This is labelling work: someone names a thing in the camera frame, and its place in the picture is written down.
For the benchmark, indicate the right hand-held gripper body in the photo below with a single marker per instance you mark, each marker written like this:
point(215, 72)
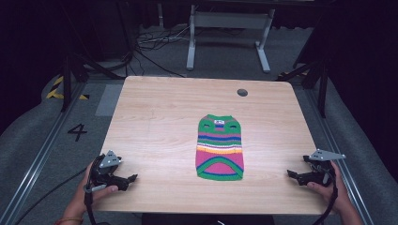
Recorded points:
point(320, 173)

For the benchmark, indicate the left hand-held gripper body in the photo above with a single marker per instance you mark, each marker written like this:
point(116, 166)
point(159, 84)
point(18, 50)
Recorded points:
point(104, 170)

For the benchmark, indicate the striped knitted pet sweater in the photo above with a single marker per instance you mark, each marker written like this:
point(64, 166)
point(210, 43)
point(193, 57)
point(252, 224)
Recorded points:
point(220, 146)

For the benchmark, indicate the person's right hand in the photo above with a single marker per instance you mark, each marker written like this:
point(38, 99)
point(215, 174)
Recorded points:
point(339, 193)

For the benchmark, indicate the person's left hand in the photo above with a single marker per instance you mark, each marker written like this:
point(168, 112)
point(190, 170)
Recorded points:
point(79, 200)

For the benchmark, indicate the person's dark clothing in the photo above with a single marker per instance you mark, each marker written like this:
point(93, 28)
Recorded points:
point(206, 219)

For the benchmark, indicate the black metal stand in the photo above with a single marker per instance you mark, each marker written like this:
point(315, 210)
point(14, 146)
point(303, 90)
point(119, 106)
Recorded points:
point(67, 81)
point(322, 87)

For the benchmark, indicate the aluminium floor rail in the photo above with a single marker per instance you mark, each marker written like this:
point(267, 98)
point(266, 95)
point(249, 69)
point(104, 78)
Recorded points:
point(40, 156)
point(341, 156)

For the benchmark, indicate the white metal table frame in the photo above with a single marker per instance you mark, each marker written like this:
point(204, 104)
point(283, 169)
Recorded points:
point(230, 20)

